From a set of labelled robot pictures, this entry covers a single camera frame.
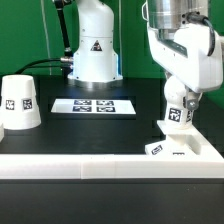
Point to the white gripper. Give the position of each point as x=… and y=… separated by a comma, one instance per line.
x=186, y=57

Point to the white lamp bulb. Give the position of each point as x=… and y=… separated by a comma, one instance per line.
x=176, y=114

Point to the white lamp base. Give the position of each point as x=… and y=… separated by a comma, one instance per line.
x=176, y=142

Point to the white lamp hood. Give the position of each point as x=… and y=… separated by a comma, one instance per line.
x=19, y=109

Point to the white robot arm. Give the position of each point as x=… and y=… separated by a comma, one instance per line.
x=95, y=61

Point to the white marker tag sheet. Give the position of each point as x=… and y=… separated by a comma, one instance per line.
x=93, y=106

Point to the small white block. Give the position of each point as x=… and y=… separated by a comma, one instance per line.
x=1, y=131

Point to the white L-shaped wall fence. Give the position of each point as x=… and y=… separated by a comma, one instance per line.
x=205, y=163

